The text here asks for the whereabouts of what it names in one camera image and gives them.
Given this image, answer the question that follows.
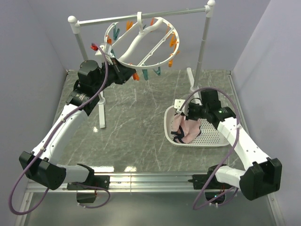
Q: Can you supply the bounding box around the white clothes rack stand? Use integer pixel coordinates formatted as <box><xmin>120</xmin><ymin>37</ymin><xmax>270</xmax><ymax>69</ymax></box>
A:
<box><xmin>68</xmin><ymin>0</ymin><xmax>216</xmax><ymax>113</ymax></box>

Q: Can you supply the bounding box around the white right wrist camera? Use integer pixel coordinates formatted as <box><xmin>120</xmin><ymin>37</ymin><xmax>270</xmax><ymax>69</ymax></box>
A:
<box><xmin>174</xmin><ymin>99</ymin><xmax>188</xmax><ymax>116</ymax></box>

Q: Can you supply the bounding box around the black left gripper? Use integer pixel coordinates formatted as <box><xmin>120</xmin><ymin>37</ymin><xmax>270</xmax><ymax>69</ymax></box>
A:
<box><xmin>93</xmin><ymin>57</ymin><xmax>136</xmax><ymax>93</ymax></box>

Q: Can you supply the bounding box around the orange back centre peg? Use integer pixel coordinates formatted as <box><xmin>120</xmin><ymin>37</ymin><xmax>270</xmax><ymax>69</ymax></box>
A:
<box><xmin>150</xmin><ymin>17</ymin><xmax>155</xmax><ymax>26</ymax></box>

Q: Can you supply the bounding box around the orange clothes peg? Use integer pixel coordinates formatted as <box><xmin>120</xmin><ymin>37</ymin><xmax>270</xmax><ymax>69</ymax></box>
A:
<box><xmin>132</xmin><ymin>72</ymin><xmax>140</xmax><ymax>81</ymax></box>
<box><xmin>106</xmin><ymin>35</ymin><xmax>112</xmax><ymax>45</ymax></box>

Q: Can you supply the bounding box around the teal front clothes peg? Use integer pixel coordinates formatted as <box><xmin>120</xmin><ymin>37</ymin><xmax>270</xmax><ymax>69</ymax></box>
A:
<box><xmin>142</xmin><ymin>69</ymin><xmax>149</xmax><ymax>81</ymax></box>

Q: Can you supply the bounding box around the orange right upper peg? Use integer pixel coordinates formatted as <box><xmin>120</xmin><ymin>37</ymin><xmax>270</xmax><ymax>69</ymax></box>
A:
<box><xmin>169</xmin><ymin>33</ymin><xmax>178</xmax><ymax>50</ymax></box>

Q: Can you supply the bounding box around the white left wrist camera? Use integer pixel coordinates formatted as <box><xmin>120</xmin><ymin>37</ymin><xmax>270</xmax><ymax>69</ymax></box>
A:
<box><xmin>90</xmin><ymin>43</ymin><xmax>115</xmax><ymax>65</ymax></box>

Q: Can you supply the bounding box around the white perforated plastic basket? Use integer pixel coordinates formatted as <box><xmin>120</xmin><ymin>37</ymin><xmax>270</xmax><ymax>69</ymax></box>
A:
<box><xmin>164</xmin><ymin>106</ymin><xmax>229</xmax><ymax>148</ymax></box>

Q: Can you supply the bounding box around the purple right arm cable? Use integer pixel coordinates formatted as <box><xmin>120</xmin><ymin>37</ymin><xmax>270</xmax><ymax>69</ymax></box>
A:
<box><xmin>182</xmin><ymin>87</ymin><xmax>241</xmax><ymax>210</ymax></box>

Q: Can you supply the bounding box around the aluminium mounting rail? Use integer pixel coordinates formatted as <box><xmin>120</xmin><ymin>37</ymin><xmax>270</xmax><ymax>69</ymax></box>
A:
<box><xmin>25</xmin><ymin>171</ymin><xmax>275</xmax><ymax>193</ymax></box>

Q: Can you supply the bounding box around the orange left clothes peg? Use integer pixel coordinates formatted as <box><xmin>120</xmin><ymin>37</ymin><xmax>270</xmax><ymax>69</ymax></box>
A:
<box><xmin>106</xmin><ymin>35</ymin><xmax>112</xmax><ymax>45</ymax></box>

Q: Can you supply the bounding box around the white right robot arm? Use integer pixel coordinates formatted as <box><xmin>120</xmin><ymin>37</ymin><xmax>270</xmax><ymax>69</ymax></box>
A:
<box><xmin>182</xmin><ymin>87</ymin><xmax>282</xmax><ymax>201</ymax></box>

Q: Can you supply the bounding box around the orange front clothes peg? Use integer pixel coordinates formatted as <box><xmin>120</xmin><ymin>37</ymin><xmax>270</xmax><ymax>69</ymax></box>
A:
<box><xmin>132</xmin><ymin>72</ymin><xmax>140</xmax><ymax>81</ymax></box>

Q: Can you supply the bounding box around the teal left back peg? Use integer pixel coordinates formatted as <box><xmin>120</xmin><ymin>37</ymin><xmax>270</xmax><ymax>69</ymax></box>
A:
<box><xmin>113</xmin><ymin>27</ymin><xmax>120</xmax><ymax>40</ymax></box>

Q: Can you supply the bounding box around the orange back left peg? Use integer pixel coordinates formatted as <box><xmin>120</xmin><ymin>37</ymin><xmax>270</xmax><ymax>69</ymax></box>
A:
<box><xmin>126</xmin><ymin>21</ymin><xmax>133</xmax><ymax>31</ymax></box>

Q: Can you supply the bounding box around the white round clip hanger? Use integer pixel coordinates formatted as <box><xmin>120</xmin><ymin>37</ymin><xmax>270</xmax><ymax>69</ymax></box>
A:
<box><xmin>104</xmin><ymin>11</ymin><xmax>180</xmax><ymax>70</ymax></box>

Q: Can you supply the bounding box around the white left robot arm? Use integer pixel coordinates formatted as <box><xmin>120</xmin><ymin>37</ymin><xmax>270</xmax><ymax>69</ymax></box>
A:
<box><xmin>19</xmin><ymin>58</ymin><xmax>136</xmax><ymax>190</ymax></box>

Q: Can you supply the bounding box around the pink underwear navy trim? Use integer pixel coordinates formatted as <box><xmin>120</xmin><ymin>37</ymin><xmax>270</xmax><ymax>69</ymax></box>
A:
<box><xmin>171</xmin><ymin>113</ymin><xmax>201</xmax><ymax>144</ymax></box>

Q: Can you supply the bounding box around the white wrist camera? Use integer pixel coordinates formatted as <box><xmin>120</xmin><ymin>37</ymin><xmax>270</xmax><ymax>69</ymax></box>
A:
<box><xmin>174</xmin><ymin>99</ymin><xmax>188</xmax><ymax>116</ymax></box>
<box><xmin>90</xmin><ymin>43</ymin><xmax>115</xmax><ymax>65</ymax></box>

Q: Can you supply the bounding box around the teal front right peg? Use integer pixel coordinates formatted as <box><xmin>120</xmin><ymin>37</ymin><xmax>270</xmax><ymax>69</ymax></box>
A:
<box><xmin>153</xmin><ymin>67</ymin><xmax>161</xmax><ymax>76</ymax></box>

